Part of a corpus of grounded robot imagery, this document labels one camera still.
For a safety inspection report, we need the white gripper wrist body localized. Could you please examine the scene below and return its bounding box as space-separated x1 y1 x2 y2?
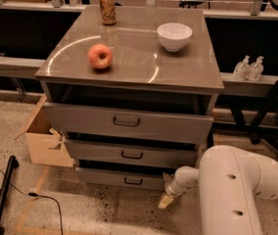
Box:
162 172 186 197

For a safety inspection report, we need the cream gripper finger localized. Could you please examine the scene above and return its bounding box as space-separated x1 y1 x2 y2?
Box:
158 193 174 210

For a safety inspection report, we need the grey bottom drawer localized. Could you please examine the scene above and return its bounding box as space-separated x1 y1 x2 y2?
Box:
76 167 164 191

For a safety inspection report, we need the grey drawer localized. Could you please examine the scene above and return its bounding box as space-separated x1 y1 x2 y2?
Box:
76 167 164 191
65 139 198 168
44 102 212 145

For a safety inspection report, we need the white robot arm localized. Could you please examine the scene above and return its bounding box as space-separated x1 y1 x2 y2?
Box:
159 145 278 235

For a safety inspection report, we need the grey middle drawer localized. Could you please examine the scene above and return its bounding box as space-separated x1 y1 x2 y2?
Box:
65 139 198 168

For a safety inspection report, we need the grey drawer cabinet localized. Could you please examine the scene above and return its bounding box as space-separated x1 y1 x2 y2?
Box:
34 5 225 194

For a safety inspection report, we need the grey top drawer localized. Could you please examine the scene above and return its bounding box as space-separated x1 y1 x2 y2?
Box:
44 102 212 145

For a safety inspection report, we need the cardboard box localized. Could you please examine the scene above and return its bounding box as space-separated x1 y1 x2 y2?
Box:
16 95 74 167

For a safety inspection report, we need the clear pump bottle left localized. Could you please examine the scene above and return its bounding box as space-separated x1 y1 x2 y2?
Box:
233 56 250 80

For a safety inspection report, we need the clear pump bottle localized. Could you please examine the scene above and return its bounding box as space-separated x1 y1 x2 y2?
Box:
246 56 263 81
233 56 250 80

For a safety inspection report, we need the clear pump bottle right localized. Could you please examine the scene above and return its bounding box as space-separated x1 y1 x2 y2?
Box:
246 56 263 81

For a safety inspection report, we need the red apple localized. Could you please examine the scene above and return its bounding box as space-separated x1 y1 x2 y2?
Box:
87 44 113 70

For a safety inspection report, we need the white bowl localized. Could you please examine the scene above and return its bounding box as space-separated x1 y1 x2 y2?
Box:
157 23 193 52

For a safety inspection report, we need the black stand leg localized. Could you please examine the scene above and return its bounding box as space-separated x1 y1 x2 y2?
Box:
0 155 20 235

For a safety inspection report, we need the patterned drink can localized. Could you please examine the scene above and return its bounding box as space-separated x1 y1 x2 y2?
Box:
99 0 116 25

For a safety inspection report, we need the black floor cable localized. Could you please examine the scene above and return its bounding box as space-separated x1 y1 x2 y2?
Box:
0 156 65 235

